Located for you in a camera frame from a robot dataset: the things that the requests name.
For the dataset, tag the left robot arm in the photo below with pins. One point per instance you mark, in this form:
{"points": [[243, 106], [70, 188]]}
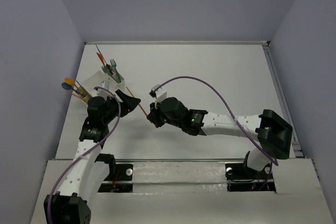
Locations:
{"points": [[70, 198]]}

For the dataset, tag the orange chopstick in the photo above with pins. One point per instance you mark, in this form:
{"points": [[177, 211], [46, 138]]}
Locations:
{"points": [[140, 106], [84, 99]]}

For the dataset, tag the blue plastic spoon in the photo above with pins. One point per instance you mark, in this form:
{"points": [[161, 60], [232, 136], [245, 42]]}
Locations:
{"points": [[69, 87]]}

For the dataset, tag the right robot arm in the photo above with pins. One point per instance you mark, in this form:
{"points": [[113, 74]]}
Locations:
{"points": [[269, 133]]}

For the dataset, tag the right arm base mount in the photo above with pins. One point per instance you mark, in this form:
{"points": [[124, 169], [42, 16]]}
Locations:
{"points": [[241, 178]]}

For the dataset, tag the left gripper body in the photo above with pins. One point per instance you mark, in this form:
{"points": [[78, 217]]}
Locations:
{"points": [[118, 103]]}

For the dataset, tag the orange plastic knife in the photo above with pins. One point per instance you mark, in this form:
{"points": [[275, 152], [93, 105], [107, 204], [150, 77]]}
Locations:
{"points": [[104, 67]]}

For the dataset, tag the white utensil caddy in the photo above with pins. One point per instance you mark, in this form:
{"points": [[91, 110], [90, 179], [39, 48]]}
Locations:
{"points": [[98, 77]]}

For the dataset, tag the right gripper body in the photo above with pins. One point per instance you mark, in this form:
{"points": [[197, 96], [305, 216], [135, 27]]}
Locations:
{"points": [[160, 118]]}

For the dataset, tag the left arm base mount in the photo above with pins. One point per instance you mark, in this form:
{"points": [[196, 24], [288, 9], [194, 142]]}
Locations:
{"points": [[119, 178]]}

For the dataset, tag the teal fork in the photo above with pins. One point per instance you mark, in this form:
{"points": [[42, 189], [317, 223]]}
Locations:
{"points": [[114, 66], [111, 70]]}

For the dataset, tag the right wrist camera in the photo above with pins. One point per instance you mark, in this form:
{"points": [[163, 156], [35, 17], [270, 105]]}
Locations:
{"points": [[158, 93]]}

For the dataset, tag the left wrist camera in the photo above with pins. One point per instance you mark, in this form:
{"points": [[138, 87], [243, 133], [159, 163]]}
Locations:
{"points": [[104, 90]]}

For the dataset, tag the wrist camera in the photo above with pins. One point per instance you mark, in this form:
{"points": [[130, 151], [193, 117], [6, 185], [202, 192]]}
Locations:
{"points": [[104, 90], [158, 93]]}

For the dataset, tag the orange plastic spoon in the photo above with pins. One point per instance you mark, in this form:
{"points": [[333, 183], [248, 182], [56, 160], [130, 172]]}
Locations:
{"points": [[71, 82]]}

